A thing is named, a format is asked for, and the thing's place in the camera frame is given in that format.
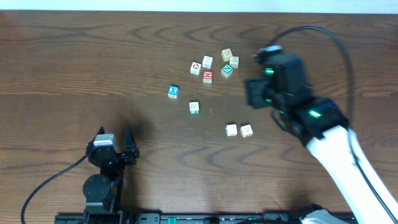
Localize plain wooden block placed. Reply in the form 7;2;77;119
240;124;253;138

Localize yellow-edged wooden block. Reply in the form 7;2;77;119
226;124;238;137

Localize green-edged wooden block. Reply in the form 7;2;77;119
189;101;200;114

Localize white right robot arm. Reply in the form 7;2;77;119
244;78;397;223

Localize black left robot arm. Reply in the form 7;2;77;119
83;126;139;224

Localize plain wooden block top right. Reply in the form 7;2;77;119
229;56;239;68

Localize blue X wooden block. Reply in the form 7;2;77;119
167;85;179;99

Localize green N wooden block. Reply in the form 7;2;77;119
221;63;234;78

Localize yellow-print wooden block top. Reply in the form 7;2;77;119
221;49;233;62

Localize red M wooden block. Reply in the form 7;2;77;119
203;71;213;84

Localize plain wooden block upper middle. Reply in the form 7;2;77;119
202;55;213;69

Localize wooden block with round picture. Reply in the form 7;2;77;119
190;62;201;75

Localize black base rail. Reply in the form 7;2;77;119
54;213;302;224

